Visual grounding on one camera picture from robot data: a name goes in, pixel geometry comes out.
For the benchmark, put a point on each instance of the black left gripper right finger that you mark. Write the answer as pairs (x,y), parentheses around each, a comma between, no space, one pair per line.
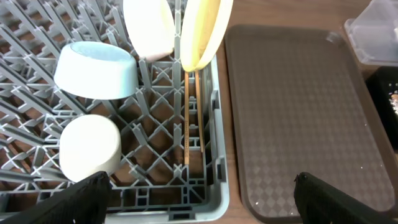
(318,202)

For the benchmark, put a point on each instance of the pink small plate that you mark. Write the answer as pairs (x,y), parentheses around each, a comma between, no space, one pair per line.
(150,27)

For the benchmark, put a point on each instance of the wooden chopstick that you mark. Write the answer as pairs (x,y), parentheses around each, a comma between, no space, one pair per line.
(186,117)
(199,110)

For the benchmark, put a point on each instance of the grey dish rack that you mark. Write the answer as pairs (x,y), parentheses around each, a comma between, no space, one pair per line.
(152,184)

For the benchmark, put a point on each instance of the white cup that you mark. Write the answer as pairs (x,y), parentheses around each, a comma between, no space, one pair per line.
(89,144)

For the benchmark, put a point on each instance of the light blue bowl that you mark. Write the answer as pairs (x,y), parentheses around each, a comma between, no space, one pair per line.
(96,70)

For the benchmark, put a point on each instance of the black waste tray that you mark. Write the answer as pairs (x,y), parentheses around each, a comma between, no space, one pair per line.
(377,85)

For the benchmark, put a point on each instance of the yellow plate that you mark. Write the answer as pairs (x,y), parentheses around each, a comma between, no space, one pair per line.
(203,29)

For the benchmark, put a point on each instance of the brown serving tray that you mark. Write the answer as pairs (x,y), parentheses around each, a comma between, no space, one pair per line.
(300,104)

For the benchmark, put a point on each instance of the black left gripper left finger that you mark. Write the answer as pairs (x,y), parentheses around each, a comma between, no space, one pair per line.
(84,202)

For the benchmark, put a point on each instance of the rice food waste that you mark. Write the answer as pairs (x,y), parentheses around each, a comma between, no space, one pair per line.
(392,92)

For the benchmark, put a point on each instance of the clear plastic bin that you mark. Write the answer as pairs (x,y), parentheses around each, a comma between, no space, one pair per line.
(373,34)

